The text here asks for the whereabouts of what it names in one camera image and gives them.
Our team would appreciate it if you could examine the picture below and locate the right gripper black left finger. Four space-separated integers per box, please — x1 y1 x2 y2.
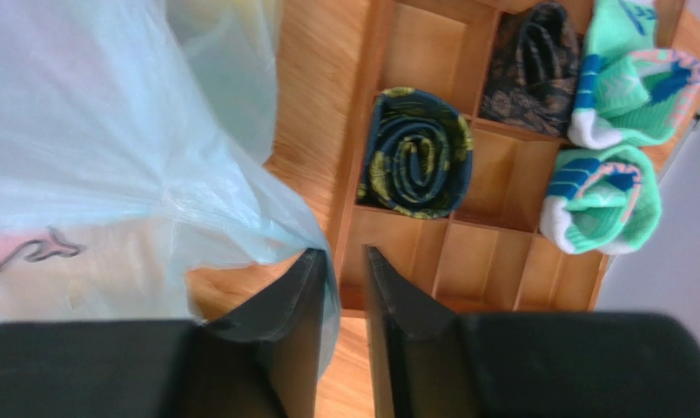
205 249 327 417

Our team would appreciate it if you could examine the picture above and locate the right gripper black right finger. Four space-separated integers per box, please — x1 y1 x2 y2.
364 246 463 417

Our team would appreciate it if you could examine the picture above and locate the light blue plastic bag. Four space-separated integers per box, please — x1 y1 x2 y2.
0 0 342 378

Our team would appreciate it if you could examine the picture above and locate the wooden compartment tray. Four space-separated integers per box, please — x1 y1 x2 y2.
326 0 687 317

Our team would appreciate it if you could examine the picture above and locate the dark blue yellow rolled sock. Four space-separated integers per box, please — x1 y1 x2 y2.
356 87 474 219

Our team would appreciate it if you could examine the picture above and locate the green white sock near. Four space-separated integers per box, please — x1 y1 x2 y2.
539 145 662 255

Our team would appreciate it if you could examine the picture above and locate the green white sock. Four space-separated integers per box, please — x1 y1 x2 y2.
568 0 700 150
539 145 662 255

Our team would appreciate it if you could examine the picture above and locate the black patterned rolled sock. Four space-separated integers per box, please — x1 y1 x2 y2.
479 1 582 137

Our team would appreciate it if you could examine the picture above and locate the green white sock far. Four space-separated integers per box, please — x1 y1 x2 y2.
568 0 700 150

